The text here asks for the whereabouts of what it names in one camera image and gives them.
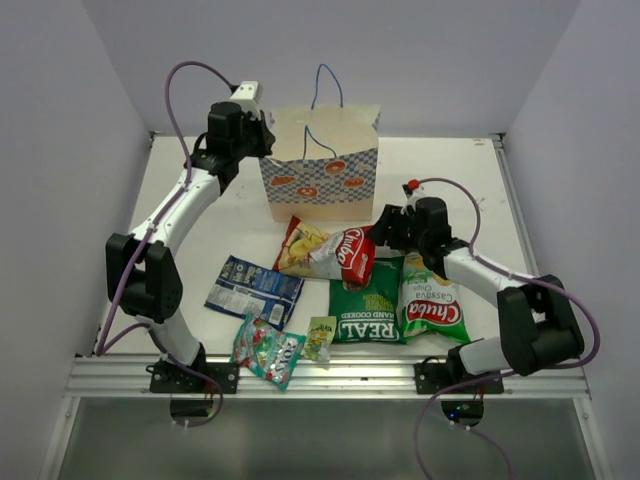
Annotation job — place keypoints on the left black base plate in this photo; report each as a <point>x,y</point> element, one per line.
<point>168,378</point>

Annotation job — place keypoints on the green Real chips bag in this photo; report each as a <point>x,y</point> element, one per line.
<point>368,314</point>

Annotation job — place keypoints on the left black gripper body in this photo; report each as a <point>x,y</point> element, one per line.
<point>241,147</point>

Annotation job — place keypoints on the Fox's candy packet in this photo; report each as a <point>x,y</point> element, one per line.
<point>267,352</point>

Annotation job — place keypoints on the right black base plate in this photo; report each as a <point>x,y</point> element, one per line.
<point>432,375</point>

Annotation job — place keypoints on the small yellow-green candy packet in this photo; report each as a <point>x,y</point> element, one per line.
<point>320,334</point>

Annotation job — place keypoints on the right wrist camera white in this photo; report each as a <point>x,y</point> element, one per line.
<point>414,192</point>

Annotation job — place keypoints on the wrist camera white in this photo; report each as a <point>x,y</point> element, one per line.
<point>247,95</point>
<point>414,192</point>

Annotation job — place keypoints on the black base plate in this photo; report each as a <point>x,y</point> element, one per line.
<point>168,378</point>
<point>432,375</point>

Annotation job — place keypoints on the green Chuba cassava chips bag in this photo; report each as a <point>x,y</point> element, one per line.
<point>429,303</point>

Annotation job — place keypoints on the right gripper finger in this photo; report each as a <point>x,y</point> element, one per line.
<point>391,240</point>
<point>385,222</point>

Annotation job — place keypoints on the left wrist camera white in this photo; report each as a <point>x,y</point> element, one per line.
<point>247,95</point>

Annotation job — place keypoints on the blue snack packet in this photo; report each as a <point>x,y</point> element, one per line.
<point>243,288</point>

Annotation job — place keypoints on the aluminium mounting rail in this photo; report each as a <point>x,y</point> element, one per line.
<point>125,376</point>

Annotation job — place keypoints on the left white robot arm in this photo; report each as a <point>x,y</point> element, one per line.
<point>142,276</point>

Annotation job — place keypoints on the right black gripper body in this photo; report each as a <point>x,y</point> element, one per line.
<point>406,223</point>

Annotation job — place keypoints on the red Chuba chips bag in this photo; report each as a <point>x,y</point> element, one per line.
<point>309,252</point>

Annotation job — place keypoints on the checkered paper bag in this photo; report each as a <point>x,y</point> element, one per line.
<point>324,160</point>

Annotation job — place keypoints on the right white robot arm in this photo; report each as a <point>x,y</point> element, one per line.
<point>537,326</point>

